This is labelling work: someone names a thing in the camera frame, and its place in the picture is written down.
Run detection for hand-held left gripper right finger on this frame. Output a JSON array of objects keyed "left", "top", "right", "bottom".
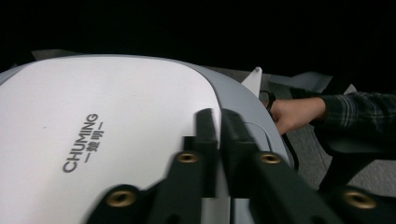
[{"left": 219, "top": 107, "right": 266, "bottom": 198}]

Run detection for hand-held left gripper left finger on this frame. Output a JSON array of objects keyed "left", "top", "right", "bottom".
[{"left": 182, "top": 107, "right": 219, "bottom": 199}]

